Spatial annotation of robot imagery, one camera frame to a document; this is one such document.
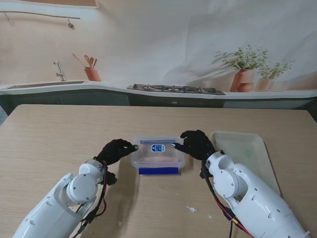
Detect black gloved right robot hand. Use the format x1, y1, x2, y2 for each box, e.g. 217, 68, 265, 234
172, 129, 215, 161

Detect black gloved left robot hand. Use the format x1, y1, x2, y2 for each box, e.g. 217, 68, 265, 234
95, 139, 139, 166

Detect beige rectangular tray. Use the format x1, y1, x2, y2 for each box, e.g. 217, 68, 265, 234
210, 130, 281, 198

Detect arm black red cables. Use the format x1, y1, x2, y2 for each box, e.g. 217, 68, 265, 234
199, 161, 248, 235
73, 161, 117, 238

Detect printed kitchen backdrop cloth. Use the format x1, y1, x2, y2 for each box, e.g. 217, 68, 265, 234
0, 0, 317, 110

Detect clear container with blue clips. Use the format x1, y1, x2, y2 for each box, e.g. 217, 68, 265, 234
131, 135, 186, 176

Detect left arm black red cables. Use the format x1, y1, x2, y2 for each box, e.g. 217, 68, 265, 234
73, 161, 117, 238

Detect clear lid with blue label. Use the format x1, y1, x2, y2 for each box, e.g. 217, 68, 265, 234
132, 135, 185, 167

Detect right arm black red cables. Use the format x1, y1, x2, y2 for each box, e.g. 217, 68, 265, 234
199, 161, 248, 235

